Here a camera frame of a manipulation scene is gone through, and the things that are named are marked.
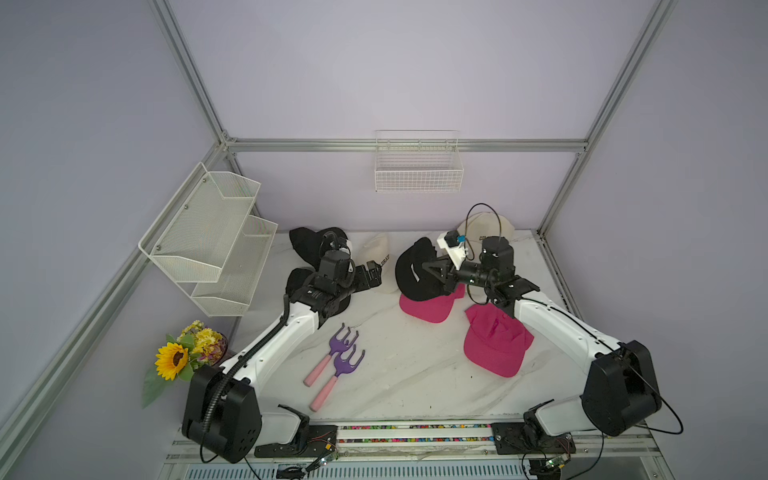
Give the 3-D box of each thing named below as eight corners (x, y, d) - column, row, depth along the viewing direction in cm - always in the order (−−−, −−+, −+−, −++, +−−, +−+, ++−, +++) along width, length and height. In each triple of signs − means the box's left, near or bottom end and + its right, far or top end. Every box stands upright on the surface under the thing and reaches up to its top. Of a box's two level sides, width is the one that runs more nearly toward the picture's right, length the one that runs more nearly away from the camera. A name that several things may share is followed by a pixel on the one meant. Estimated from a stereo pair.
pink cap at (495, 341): (446, 344, 92) (448, 338, 89) (475, 303, 102) (478, 296, 98) (508, 386, 84) (513, 382, 81) (533, 337, 94) (538, 331, 90)
